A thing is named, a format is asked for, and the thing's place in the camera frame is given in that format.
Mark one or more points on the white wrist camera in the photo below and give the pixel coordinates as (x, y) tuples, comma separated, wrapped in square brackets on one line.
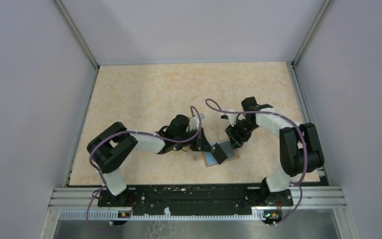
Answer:
[(195, 122), (230, 115)]

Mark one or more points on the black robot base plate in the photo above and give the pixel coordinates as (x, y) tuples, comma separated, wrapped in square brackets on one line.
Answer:
[(195, 199)]

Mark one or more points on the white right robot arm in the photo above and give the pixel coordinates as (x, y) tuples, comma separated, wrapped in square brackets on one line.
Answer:
[(300, 148)]

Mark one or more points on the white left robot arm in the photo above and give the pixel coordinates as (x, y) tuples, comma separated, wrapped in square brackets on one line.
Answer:
[(112, 147)]

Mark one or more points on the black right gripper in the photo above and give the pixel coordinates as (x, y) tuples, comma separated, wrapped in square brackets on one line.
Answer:
[(237, 139)]

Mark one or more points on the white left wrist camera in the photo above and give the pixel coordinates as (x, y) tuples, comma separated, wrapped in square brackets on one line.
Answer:
[(195, 122)]

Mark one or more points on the white slotted cable duct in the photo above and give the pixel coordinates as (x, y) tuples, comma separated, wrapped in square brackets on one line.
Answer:
[(115, 215)]

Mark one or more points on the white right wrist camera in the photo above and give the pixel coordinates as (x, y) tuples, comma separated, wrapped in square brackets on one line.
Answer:
[(230, 115)]

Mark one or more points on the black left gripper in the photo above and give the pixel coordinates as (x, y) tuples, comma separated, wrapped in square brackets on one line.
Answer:
[(201, 143)]

